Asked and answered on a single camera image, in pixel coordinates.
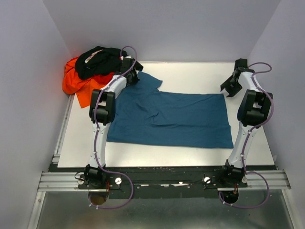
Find teal blue t shirt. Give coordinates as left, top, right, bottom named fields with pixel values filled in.
left=107, top=73, right=233, bottom=149

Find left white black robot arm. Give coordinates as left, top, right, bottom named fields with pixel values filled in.
left=84, top=56, right=139, bottom=188

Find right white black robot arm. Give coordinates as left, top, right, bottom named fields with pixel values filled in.
left=219, top=58, right=274, bottom=187

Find red t shirt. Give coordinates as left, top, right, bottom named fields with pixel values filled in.
left=93, top=72, right=114, bottom=85

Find black t shirt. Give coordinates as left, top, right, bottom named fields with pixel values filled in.
left=75, top=46, right=128, bottom=80

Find orange t shirt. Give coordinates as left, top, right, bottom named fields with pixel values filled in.
left=62, top=57, right=105, bottom=108

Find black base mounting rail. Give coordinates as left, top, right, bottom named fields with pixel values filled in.
left=48, top=165, right=278, bottom=201

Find aluminium frame rail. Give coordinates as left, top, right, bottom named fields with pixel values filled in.
left=38, top=170, right=291, bottom=192

